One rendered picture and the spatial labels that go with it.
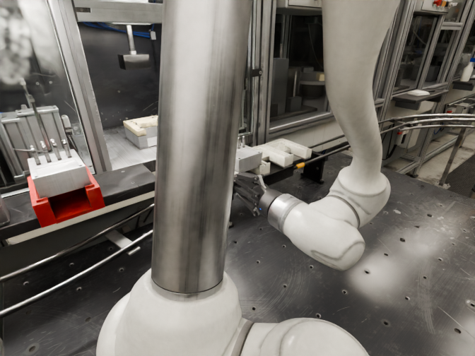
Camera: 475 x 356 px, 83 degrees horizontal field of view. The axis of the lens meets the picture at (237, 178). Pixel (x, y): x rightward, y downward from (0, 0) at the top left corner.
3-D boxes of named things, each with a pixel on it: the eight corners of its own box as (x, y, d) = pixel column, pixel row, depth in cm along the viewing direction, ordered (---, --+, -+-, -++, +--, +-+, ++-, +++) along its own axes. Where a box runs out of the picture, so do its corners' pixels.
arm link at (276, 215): (310, 196, 64) (291, 186, 68) (283, 210, 59) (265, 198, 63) (306, 227, 68) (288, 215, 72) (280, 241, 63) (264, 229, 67)
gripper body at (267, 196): (287, 216, 71) (263, 201, 78) (290, 188, 67) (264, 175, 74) (266, 227, 67) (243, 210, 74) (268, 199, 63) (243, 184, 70)
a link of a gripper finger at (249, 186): (257, 199, 70) (257, 195, 70) (231, 182, 78) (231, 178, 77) (268, 194, 72) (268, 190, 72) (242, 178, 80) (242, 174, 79)
